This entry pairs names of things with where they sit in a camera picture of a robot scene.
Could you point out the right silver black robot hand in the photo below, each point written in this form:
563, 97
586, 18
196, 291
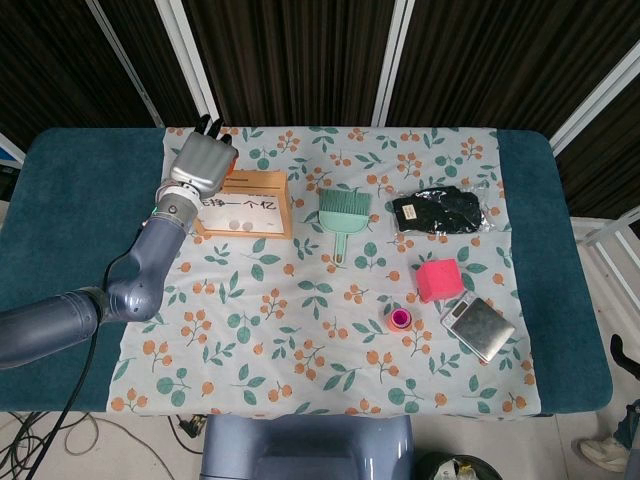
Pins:
620, 355

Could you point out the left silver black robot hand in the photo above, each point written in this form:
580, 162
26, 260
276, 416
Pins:
202, 162

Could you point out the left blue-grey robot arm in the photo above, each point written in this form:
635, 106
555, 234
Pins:
135, 280

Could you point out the mint green hand brush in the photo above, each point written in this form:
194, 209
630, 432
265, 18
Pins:
342, 220

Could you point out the white sneaker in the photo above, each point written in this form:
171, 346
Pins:
602, 452

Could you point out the white metal rack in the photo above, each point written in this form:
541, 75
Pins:
600, 235

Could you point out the silver digital pocket scale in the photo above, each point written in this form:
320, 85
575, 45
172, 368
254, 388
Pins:
480, 330

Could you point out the pink foam cube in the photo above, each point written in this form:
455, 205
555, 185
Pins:
440, 280

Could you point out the blue and white panel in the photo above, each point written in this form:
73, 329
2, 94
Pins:
7, 152

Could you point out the floral white tablecloth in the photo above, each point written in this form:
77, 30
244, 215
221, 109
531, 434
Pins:
320, 325

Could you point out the black trash bin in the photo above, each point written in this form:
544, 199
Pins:
435, 467

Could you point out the magenta nested cup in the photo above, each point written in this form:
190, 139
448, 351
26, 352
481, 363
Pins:
400, 316

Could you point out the orange plastic cup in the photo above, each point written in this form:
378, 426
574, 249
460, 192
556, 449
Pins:
393, 326

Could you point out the black gloves in plastic bag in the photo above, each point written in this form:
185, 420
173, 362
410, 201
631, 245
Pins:
440, 210

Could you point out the black power plug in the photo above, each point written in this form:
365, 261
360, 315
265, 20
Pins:
192, 427

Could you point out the blue-grey robot torso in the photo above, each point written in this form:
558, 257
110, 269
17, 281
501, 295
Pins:
300, 450

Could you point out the wooden frame money box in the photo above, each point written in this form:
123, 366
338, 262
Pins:
265, 195

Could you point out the white partition post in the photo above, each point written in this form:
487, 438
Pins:
392, 60
192, 62
600, 100
126, 65

